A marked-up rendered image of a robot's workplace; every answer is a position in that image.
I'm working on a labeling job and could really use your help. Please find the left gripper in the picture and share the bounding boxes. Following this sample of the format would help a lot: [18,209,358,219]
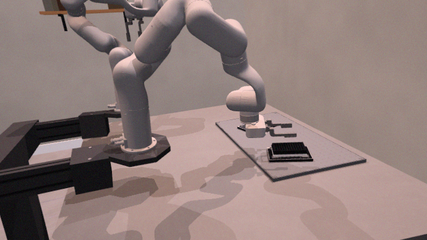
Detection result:
[124,1,144,41]

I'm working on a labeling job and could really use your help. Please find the black rectangular frame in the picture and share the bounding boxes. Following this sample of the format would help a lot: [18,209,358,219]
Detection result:
[267,146,313,163]

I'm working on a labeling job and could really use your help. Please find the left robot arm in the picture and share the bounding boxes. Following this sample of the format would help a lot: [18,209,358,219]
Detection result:
[60,0,163,112]

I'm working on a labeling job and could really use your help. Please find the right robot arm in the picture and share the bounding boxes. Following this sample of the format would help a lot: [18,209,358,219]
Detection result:
[111,0,266,154]

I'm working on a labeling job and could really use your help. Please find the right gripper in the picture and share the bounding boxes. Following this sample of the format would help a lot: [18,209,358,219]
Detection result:
[240,115,296,138]

